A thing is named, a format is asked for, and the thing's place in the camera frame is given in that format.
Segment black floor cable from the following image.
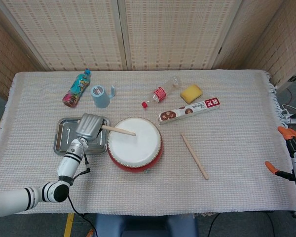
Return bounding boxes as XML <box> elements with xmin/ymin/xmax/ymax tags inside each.
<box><xmin>209</xmin><ymin>212</ymin><xmax>222</xmax><ymax>237</ymax></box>

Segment light blue plastic mug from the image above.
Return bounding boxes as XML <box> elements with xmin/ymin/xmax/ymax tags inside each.
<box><xmin>90</xmin><ymin>84</ymin><xmax>116</xmax><ymax>109</ymax></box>

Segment yellow sponge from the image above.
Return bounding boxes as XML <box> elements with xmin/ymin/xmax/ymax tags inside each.
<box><xmin>180</xmin><ymin>83</ymin><xmax>204</xmax><ymax>104</ymax></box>

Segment black arm cable with plug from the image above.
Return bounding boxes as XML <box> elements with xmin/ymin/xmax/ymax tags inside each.
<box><xmin>68</xmin><ymin>155</ymin><xmax>97</xmax><ymax>237</ymax></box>

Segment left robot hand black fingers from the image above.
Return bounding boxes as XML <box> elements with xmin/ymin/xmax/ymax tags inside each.
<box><xmin>75</xmin><ymin>113</ymin><xmax>107</xmax><ymax>142</ymax></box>

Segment long cling film box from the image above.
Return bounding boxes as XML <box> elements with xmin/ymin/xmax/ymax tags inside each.
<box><xmin>158</xmin><ymin>98</ymin><xmax>222</xmax><ymax>125</ymax></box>

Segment bamboo folding screen panel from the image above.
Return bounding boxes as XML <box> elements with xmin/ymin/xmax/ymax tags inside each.
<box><xmin>117</xmin><ymin>0</ymin><xmax>245</xmax><ymax>71</ymax></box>
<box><xmin>213</xmin><ymin>0</ymin><xmax>286</xmax><ymax>71</ymax></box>
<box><xmin>0</xmin><ymin>7</ymin><xmax>40</xmax><ymax>99</ymax></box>
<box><xmin>0</xmin><ymin>0</ymin><xmax>128</xmax><ymax>72</ymax></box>
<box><xmin>245</xmin><ymin>0</ymin><xmax>296</xmax><ymax>93</ymax></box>

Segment red drum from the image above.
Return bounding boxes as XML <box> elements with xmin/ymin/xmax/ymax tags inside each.
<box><xmin>107</xmin><ymin>117</ymin><xmax>164</xmax><ymax>173</ymax></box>

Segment colourful drink bottle blue cap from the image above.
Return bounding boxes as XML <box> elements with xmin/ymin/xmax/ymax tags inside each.
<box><xmin>62</xmin><ymin>69</ymin><xmax>92</xmax><ymax>108</ymax></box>

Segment red cable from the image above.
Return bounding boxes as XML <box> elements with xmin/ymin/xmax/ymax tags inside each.
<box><xmin>285</xmin><ymin>87</ymin><xmax>295</xmax><ymax>106</ymax></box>

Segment woven beige tablecloth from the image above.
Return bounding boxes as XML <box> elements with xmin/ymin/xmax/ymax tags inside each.
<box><xmin>0</xmin><ymin>69</ymin><xmax>296</xmax><ymax>215</ymax></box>

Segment wooden drumstick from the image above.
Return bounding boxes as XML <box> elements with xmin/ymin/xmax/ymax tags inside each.
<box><xmin>76</xmin><ymin>119</ymin><xmax>137</xmax><ymax>137</ymax></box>
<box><xmin>180</xmin><ymin>133</ymin><xmax>210</xmax><ymax>181</ymax></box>

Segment clear bottle red cap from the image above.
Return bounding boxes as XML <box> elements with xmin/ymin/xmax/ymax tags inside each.
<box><xmin>141</xmin><ymin>76</ymin><xmax>181</xmax><ymax>109</ymax></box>

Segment yellow floor tape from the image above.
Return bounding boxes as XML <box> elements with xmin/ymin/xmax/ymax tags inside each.
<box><xmin>63</xmin><ymin>213</ymin><xmax>75</xmax><ymax>237</ymax></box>

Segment rectangular metal tray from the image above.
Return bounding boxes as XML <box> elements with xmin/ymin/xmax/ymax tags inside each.
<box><xmin>53</xmin><ymin>117</ymin><xmax>111</xmax><ymax>156</ymax></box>

